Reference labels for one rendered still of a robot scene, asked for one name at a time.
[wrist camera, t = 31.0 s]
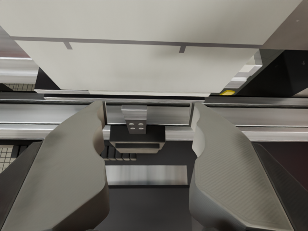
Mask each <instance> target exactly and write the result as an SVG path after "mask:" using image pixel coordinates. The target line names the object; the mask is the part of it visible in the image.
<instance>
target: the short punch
mask: <svg viewBox="0 0 308 231"><path fill-rule="evenodd" d="M105 168H106V174H107V181H108V188H109V202H110V211H109V214H108V215H107V217H106V218H105V219H104V220H103V221H102V222H101V223H100V224H99V225H97V226H96V227H95V228H94V230H99V231H192V216H191V213H190V211H189V185H188V184H187V166H186V165H105Z"/></svg>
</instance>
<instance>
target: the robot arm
mask: <svg viewBox="0 0 308 231"><path fill-rule="evenodd" d="M105 125H108V123H107V111H106V102H105V101H101V100H96V101H94V102H93V103H91V104H90V105H88V106H86V107H85V108H83V109H82V110H80V111H79V112H77V113H75V114H74V115H72V116H70V117H69V118H67V119H66V120H64V121H63V122H62V123H61V124H59V125H58V126H57V127H56V128H55V129H54V130H52V131H51V132H50V133H49V134H48V135H47V136H46V137H45V138H44V139H43V140H42V141H41V142H33V143H32V144H31V145H30V146H28V147H27V148H26V149H25V150H24V151H23V152H22V153H21V154H20V155H19V156H18V157H17V158H16V159H15V160H14V161H13V162H12V163H11V164H10V165H9V166H8V167H7V168H6V169H5V170H3V171H2V172H1V173H0V231H99V230H94V228H95V227H96V226H97V225H99V224H100V223H101V222H102V221H103V220H104V219H105V218H106V217H107V215H108V214H109V211H110V202H109V188H108V181H107V174H106V168H105V161H104V159H103V158H102V157H101V156H100V154H101V152H102V151H103V150H104V148H105V144H104V137H103V128H104V127H105ZM188 126H191V128H192V129H193V130H194V132H195V134H194V138H193V143H192V149H193V150H194V152H195V153H196V155H197V157H198V158H197V159H196V160H195V164H194V169H193V173H192V179H191V183H190V188H189V211H190V213H191V215H192V216H193V218H195V219H196V220H197V221H198V222H199V223H200V224H201V225H203V226H204V227H205V228H204V229H202V231H308V190H307V189H306V188H305V187H304V186H303V185H302V184H301V183H300V182H299V181H298V180H297V179H296V178H295V177H293V176H292V175H291V174H290V173H289V172H288V171H287V170H286V169H285V168H284V167H283V166H282V165H281V164H280V163H279V162H278V161H277V160H276V159H275V158H274V157H273V156H272V155H271V154H270V153H269V152H268V151H267V150H266V149H265V148H264V147H263V146H262V145H261V144H259V143H252V142H251V141H250V140H249V138H248V137H247V136H246V135H245V134H244V133H243V132H242V131H240V130H239V129H238V128H237V127H236V126H235V125H233V124H232V123H231V122H229V121H228V120H227V119H225V118H224V117H222V116H220V115H219V114H217V113H216V112H214V111H213V110H211V109H210V108H209V107H207V106H205V105H204V104H202V103H200V102H195V103H190V108H189V125H188Z"/></svg>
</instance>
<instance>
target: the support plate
mask: <svg viewBox="0 0 308 231"><path fill-rule="evenodd" d="M302 1H303V0H0V25H1V26H2V28H3V29H4V30H5V31H6V32H7V33H8V34H9V35H10V36H17V37H44V38H71V39H110V40H136V41H163V42H190V43H217V44H256V45H263V44H264V43H265V42H266V41H267V39H268V38H269V37H270V36H271V35H272V34H273V33H274V32H275V30H276V29H277V28H278V27H279V26H280V25H281V24H282V23H283V22H284V21H285V20H286V19H287V17H288V16H289V15H290V14H291V13H292V12H293V11H294V10H295V8H296V7H297V6H298V5H299V4H300V3H301V2H302ZM15 41H16V42H17V43H18V44H19V46H20V47H21V48H22V49H23V50H24V51H25V52H26V53H27V54H28V55H29V56H30V57H31V58H32V59H33V60H34V61H35V62H36V64H37V65H38V66H39V67H40V68H41V69H42V70H43V71H44V72H45V73H46V74H47V75H48V76H49V77H50V78H51V79H52V80H53V82H54V83H55V84H56V85H57V86H58V87H59V88H60V89H64V90H108V91H151V92H195V93H220V92H221V91H222V90H223V88H224V87H225V86H226V85H227V84H228V83H229V82H230V81H231V79H232V78H233V77H234V76H235V75H236V74H237V73H238V72H239V71H240V70H241V69H242V68H243V66H244V65H245V64H246V63H247V62H248V61H249V60H250V59H251V57H252V56H253V55H254V54H255V53H256V52H257V51H258V50H259V49H252V48H225V47H197V46H186V48H185V51H184V53H179V51H180V47H181V46H170V45H142V44H102V43H74V42H69V43H70V45H71V47H72V49H67V48H66V46H65V44H64V43H63V42H47V41H19V40H15Z"/></svg>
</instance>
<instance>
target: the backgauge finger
mask: <svg viewBox="0 0 308 231"><path fill-rule="evenodd" d="M121 110H122V113H123V115H124V118H125V121H126V125H111V126H110V140H109V142H110V143H111V144H112V145H113V146H114V147H115V148H116V149H117V150H118V151H119V152H120V153H152V154H156V153H157V152H158V150H161V149H162V147H163V146H164V144H165V126H147V125H146V123H147V105H122V108H121Z"/></svg>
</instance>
